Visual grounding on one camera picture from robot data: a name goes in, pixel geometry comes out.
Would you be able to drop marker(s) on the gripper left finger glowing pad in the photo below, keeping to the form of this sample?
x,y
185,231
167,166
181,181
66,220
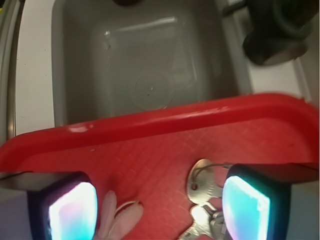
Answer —
x,y
47,206

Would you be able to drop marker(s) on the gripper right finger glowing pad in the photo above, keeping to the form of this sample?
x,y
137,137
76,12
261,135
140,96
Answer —
x,y
272,201

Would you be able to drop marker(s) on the silver keys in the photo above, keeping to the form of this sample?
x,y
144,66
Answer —
x,y
201,187

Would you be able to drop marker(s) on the pink plush bunny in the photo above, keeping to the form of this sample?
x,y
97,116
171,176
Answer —
x,y
118,221

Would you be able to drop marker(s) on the orange plastic tray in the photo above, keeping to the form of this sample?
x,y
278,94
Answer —
x,y
148,156

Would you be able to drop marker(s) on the grey plastic sink basin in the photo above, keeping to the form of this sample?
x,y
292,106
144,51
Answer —
x,y
110,59

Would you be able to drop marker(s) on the grey toy faucet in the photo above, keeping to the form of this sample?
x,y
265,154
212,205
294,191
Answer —
x,y
280,29

